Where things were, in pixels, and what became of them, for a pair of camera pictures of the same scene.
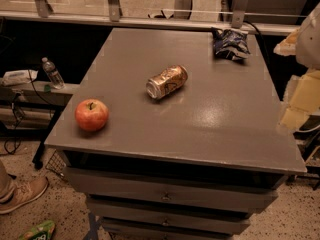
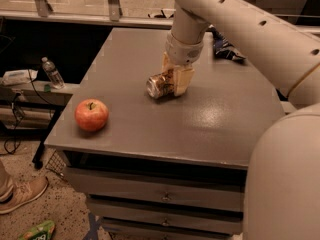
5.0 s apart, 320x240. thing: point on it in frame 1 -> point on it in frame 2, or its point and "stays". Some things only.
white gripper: [310, 42] -> [181, 53]
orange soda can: [166, 82] stays
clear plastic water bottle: [52, 73] stays
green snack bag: [42, 231] stays
